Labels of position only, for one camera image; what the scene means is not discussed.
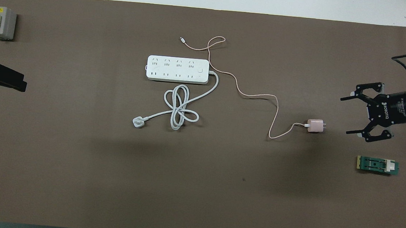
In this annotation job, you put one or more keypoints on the pink charger plug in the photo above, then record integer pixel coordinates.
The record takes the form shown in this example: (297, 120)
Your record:
(315, 126)

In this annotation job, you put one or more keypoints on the grey on-off switch box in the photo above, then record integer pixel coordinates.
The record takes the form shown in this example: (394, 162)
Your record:
(0, 22)

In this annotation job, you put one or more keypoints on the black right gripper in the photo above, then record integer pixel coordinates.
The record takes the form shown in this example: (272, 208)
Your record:
(393, 107)

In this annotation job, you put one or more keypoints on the brown table mat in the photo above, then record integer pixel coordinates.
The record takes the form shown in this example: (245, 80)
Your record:
(76, 154)

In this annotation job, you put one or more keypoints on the white power strip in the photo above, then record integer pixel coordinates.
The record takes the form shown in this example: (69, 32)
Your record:
(177, 69)

